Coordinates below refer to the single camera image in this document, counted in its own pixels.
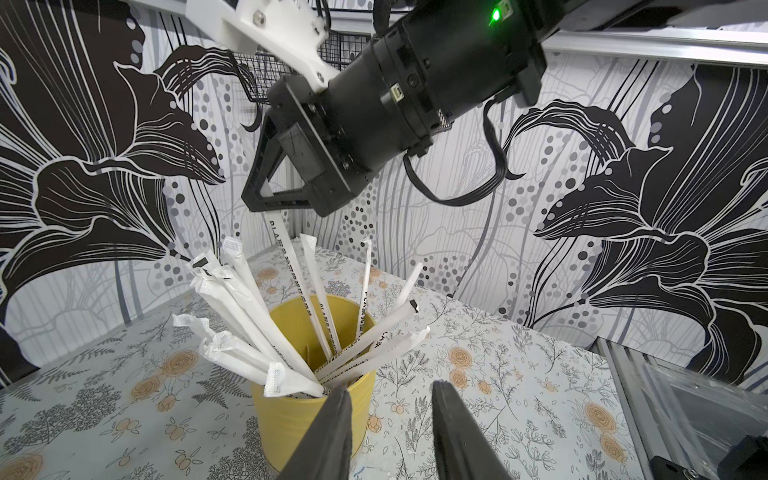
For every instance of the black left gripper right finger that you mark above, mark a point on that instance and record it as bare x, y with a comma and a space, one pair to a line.
460, 448

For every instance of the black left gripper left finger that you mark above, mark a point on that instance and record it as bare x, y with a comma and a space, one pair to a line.
325, 451

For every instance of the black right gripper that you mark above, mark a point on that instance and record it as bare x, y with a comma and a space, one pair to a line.
297, 128

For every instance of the yellow plastic cup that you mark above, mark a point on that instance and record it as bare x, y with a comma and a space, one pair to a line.
292, 399

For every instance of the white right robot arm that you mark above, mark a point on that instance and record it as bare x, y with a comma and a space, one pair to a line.
443, 58

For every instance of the black wire basket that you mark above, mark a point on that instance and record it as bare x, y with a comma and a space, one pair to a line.
339, 50

